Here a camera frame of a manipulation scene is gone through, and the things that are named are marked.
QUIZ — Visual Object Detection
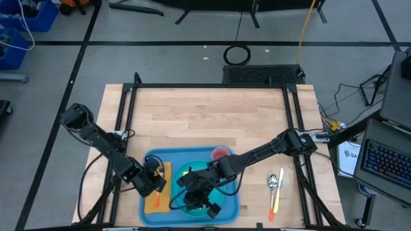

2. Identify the dark grey keyboard shelf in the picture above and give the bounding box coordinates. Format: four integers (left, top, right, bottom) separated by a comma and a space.
353, 118, 411, 207

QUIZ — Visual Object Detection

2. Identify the backlit computer keyboard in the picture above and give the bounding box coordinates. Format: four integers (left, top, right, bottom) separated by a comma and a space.
362, 138, 411, 190

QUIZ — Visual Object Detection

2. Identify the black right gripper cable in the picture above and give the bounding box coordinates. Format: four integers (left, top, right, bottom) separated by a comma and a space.
168, 187, 194, 211

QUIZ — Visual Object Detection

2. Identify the black left arm base cable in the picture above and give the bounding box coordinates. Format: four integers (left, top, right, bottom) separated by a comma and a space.
76, 153, 109, 222

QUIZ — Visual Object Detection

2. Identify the blue plastic bin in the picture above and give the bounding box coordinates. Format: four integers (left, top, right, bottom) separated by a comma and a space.
0, 28, 30, 71
0, 0, 58, 33

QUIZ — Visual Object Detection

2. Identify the mustard yellow cloth napkin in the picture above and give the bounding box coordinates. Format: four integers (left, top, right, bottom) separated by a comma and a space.
143, 161, 173, 215

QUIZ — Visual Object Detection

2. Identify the yellow hanging cable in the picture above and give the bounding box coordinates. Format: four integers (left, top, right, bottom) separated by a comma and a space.
295, 0, 317, 65

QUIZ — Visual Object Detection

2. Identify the black perforated box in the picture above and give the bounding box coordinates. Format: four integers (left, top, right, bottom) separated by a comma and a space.
222, 64, 306, 86

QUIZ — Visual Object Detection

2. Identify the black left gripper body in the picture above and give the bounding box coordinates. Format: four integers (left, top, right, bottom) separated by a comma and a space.
130, 156, 168, 198

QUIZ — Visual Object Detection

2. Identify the white cable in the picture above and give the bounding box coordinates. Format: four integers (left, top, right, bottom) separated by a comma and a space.
0, 0, 35, 52

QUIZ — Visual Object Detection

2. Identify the orange-handled metal spoon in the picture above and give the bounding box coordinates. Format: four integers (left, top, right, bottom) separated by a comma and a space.
268, 174, 279, 222

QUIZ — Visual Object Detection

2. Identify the black partition screen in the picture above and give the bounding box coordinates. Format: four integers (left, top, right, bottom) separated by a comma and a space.
150, 0, 328, 29

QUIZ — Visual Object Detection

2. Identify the teal round plate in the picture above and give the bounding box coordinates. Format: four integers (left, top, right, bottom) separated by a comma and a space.
170, 159, 227, 219

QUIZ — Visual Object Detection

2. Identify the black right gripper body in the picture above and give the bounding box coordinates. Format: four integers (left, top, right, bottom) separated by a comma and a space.
184, 182, 223, 219

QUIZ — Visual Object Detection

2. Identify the black wire stand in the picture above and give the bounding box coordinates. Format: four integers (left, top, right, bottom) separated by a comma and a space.
359, 65, 391, 107

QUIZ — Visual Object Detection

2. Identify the black desk leg with caster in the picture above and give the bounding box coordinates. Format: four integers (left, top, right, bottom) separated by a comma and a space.
354, 192, 376, 228

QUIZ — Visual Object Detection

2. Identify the yellow-handled table knife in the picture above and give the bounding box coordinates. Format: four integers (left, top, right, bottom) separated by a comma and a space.
272, 167, 284, 214

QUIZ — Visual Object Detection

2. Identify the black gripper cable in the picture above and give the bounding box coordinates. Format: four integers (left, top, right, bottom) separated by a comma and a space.
144, 155, 166, 176
168, 187, 194, 211

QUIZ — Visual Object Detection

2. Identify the black flat bar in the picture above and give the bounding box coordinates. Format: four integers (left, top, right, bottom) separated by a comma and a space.
109, 2, 164, 17

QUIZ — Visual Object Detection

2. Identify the coiled black cable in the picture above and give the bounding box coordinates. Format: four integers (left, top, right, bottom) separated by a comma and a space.
223, 44, 252, 66

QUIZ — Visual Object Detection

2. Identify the orange and black bag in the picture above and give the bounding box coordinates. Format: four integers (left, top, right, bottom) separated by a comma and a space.
59, 0, 102, 16

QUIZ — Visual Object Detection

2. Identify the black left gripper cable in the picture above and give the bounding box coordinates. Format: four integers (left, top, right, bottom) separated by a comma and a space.
144, 155, 166, 176

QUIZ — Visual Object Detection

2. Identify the black aluminium table frame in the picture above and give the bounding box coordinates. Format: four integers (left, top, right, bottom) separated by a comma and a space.
76, 72, 346, 227

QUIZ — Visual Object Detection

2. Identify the dark grey desk top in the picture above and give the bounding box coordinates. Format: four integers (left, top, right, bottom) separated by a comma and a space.
378, 50, 411, 131

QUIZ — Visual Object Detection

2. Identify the blue plastic tray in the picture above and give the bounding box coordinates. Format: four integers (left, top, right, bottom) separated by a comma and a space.
137, 146, 241, 227

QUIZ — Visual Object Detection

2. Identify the pink plastic cup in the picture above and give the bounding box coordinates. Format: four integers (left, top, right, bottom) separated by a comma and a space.
211, 146, 232, 162

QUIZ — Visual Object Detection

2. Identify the white printed sign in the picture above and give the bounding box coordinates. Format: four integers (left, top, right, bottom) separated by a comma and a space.
337, 141, 362, 178

